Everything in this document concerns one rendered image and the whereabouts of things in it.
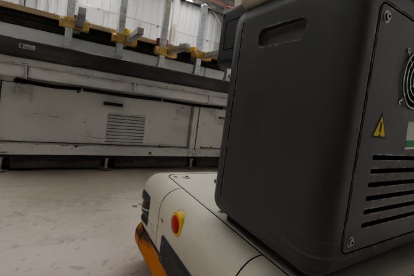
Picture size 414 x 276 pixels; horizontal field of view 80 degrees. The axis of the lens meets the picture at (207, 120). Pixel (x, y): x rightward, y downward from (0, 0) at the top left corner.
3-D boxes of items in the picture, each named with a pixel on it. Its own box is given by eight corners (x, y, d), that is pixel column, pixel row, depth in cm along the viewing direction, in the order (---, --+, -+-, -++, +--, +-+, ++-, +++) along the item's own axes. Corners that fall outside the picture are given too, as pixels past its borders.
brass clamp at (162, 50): (177, 58, 154) (177, 50, 154) (156, 53, 148) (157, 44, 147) (173, 59, 160) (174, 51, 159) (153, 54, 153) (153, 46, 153)
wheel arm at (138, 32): (143, 36, 118) (145, 27, 118) (136, 34, 117) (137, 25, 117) (124, 48, 156) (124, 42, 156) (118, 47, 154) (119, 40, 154)
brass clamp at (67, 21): (89, 31, 129) (90, 21, 128) (58, 24, 122) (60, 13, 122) (87, 34, 134) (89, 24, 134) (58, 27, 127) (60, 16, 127)
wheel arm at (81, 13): (85, 17, 106) (87, 7, 105) (77, 15, 104) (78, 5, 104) (79, 36, 143) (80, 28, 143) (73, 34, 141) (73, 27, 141)
